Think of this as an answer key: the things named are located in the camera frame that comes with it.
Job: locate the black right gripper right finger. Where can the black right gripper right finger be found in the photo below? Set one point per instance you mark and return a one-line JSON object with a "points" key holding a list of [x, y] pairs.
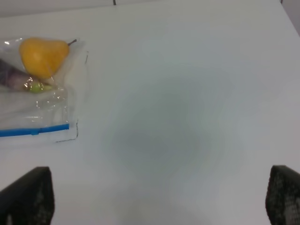
{"points": [[282, 200]]}

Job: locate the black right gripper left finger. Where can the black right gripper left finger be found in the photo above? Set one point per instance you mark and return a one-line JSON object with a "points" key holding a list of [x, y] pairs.
{"points": [[29, 200]]}

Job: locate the clear blue-zip plastic bag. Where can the clear blue-zip plastic bag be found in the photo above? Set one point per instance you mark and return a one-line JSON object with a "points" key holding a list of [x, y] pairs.
{"points": [[24, 113]]}

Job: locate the purple eggplant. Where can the purple eggplant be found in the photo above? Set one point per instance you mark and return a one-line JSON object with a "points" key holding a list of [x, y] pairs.
{"points": [[17, 80]]}

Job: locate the yellow pear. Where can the yellow pear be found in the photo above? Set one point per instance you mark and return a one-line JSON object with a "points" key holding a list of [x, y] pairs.
{"points": [[42, 58]]}

